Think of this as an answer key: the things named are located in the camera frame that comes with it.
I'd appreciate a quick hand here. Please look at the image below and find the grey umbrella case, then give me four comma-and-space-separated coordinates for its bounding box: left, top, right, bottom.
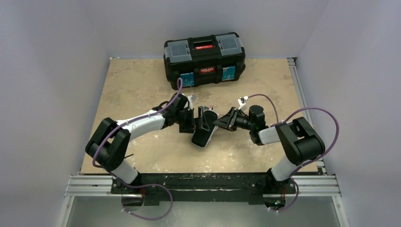
191, 108, 218, 148

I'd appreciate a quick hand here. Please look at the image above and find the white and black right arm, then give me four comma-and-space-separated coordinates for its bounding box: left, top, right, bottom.
213, 105, 325, 188

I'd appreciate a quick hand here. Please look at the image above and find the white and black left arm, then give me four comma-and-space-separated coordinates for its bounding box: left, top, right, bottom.
85, 93, 218, 187

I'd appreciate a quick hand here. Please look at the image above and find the black plastic toolbox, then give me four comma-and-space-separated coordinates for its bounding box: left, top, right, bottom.
163, 32, 246, 90

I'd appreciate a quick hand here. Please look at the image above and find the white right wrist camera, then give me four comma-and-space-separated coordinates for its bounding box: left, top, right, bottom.
237, 96, 249, 111

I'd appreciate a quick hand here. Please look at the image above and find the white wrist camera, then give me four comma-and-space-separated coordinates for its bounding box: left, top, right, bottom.
187, 95, 197, 105
237, 96, 249, 111

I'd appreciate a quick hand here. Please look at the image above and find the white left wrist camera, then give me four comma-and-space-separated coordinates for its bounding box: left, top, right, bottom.
187, 95, 197, 105

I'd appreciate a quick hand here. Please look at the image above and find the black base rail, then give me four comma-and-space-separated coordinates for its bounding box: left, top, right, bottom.
111, 172, 297, 209

